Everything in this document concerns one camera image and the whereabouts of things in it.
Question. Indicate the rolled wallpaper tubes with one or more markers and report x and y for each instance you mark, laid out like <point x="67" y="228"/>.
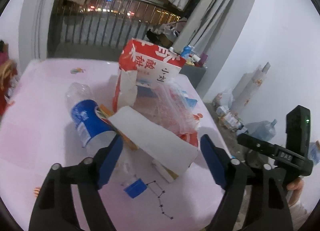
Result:
<point x="249" y="89"/>

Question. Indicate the white blue paper box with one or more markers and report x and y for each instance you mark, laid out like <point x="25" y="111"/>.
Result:
<point x="162" y="145"/>

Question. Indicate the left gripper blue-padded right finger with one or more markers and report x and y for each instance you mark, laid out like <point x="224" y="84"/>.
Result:
<point x="267" y="208"/>

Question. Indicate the blue detergent bottle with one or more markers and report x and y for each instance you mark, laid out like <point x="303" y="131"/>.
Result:
<point x="186" y="51"/>

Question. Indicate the blue bottle cap piece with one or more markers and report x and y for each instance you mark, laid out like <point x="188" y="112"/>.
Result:
<point x="135" y="188"/>

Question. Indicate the clear bottle with blue label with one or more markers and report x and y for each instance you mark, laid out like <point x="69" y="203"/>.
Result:
<point x="90" y="122"/>

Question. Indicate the yellow biscuit wrapper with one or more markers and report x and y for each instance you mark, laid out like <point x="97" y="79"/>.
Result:
<point x="108" y="113"/>

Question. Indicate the pink bed sheet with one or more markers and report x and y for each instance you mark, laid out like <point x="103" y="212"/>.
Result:
<point x="37" y="131"/>

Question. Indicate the clear plastic bag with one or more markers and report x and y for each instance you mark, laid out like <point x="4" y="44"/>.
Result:
<point x="166" y="105"/>

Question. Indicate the grey curtain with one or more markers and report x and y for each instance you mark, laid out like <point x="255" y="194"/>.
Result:
<point x="204" y="23"/>

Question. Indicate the grey bedside cabinet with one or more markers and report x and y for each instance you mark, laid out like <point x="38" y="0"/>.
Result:
<point x="193" y="73"/>

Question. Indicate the large blue water jug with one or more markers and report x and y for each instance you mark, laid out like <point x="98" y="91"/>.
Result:
<point x="263" y="130"/>

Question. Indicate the person's right hand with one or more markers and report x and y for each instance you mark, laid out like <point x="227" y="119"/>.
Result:
<point x="296" y="188"/>

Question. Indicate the pile of cartons on floor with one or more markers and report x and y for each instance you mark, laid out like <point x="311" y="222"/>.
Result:
<point x="230" y="121"/>

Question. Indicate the red gift bags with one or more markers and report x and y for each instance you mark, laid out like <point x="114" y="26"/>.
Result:
<point x="9" y="74"/>

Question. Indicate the red white snack bag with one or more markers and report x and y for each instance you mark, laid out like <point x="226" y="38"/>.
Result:
<point x="144" y="64"/>

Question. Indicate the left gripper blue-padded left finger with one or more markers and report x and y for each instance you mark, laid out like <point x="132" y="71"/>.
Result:
<point x="54" y="206"/>

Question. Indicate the white plastic bag on floor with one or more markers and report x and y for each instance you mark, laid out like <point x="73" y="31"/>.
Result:
<point x="224" y="99"/>

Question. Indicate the metal balcony railing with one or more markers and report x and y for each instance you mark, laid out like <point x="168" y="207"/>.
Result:
<point x="109" y="23"/>

